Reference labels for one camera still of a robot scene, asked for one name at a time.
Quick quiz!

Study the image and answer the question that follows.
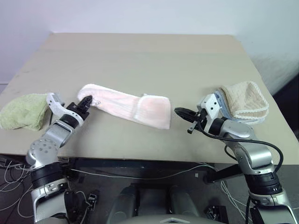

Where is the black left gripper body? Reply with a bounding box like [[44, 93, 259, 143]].
[[67, 102, 90, 119]]

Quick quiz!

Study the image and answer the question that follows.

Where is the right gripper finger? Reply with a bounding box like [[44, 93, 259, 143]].
[[174, 107, 196, 116], [177, 112, 197, 123]]

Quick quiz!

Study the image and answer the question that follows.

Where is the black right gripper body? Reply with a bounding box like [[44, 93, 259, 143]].
[[187, 109, 211, 134]]

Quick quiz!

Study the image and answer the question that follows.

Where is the pink towel with white trim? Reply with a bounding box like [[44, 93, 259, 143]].
[[76, 83, 173, 130]]

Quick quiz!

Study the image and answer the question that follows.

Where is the beige towel with white trim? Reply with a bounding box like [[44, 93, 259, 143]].
[[214, 80, 270, 124]]

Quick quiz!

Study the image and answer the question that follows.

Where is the green terry towel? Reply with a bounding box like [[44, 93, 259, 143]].
[[0, 93, 51, 131]]

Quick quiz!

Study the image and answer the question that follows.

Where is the grey rounded robot leg cover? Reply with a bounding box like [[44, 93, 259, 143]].
[[167, 185, 201, 219], [108, 185, 141, 220]]

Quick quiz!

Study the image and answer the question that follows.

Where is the grey robot torso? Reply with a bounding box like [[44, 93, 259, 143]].
[[121, 210, 211, 224]]

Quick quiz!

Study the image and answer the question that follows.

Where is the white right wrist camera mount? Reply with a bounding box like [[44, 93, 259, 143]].
[[197, 93, 221, 121]]

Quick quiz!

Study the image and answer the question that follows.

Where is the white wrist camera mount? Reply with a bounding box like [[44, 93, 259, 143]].
[[197, 93, 221, 121], [46, 92, 84, 122]]

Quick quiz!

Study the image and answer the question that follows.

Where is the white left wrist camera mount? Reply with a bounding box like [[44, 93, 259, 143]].
[[46, 92, 84, 122]]

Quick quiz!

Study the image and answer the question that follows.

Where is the black table frame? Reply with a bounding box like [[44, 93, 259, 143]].
[[58, 157, 243, 184]]

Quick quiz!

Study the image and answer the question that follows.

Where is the long white floor cable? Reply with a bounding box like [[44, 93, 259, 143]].
[[69, 162, 218, 181]]

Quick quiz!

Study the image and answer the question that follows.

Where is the white floor cable bundle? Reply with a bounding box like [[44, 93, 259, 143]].
[[220, 179, 253, 222]]

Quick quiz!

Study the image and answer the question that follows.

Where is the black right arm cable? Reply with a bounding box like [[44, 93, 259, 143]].
[[197, 121, 284, 175]]

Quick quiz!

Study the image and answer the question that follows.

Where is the black floor bracket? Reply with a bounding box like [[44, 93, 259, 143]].
[[87, 193, 99, 211], [204, 205, 227, 222]]

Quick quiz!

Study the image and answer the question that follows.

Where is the tangled white floor cable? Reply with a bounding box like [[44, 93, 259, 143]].
[[0, 160, 34, 218]]

